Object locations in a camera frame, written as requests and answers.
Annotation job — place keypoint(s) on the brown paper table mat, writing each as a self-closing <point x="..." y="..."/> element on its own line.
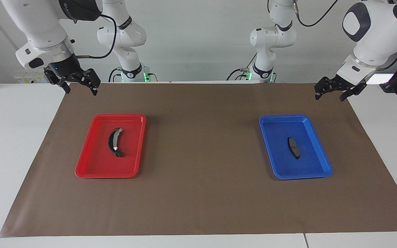
<point x="202" y="199"/>

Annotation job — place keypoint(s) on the small dark grey brake pad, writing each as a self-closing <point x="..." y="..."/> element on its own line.
<point x="294" y="148"/>

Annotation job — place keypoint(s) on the long curved black brake pad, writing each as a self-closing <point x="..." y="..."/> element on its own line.
<point x="110" y="141"/>

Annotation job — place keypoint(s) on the blue plastic tray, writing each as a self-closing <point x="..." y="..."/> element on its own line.
<point x="281" y="137"/>

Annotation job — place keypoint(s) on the white wall outlet box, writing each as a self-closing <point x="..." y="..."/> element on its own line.
<point x="24" y="80"/>

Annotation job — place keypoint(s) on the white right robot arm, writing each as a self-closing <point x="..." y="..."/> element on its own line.
<point x="43" y="31"/>

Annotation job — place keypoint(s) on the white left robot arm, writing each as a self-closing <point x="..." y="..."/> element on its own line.
<point x="374" y="41"/>

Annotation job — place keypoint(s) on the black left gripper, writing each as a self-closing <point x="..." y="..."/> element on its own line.
<point x="345" y="83"/>

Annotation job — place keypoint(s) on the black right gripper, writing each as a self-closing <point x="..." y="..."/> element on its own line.
<point x="64" y="70"/>

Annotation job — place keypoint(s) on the red plastic tray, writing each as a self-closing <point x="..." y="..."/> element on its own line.
<point x="91" y="162"/>

